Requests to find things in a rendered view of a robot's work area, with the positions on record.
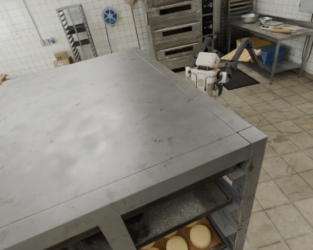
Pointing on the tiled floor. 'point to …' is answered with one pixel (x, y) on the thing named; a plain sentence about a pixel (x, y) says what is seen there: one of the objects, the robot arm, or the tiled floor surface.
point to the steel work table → (279, 66)
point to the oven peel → (132, 15)
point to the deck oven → (178, 30)
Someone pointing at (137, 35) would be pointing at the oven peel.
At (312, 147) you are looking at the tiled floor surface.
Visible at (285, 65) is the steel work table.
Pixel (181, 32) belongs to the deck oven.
